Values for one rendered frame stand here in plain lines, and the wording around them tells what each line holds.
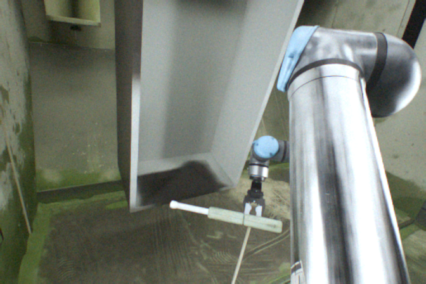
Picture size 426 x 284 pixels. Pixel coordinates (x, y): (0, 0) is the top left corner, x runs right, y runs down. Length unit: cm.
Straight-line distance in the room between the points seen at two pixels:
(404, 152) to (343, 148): 223
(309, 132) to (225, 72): 104
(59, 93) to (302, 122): 194
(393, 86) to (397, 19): 217
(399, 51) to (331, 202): 29
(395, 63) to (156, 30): 90
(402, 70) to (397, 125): 205
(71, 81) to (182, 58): 116
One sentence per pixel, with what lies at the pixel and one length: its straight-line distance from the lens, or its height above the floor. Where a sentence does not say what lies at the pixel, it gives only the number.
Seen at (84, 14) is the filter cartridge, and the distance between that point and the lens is 191.
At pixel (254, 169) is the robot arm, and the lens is 105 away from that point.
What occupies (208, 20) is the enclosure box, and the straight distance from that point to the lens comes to 121.
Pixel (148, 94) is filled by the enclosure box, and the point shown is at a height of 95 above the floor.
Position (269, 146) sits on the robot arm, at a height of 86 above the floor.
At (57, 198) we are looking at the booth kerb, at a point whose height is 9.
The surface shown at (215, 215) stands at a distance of 103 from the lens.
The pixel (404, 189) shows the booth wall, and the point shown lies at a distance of 259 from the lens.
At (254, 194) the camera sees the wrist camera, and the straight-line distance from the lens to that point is 97.
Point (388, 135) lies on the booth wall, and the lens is 256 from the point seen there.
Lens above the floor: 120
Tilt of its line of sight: 22 degrees down
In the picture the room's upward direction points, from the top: 6 degrees clockwise
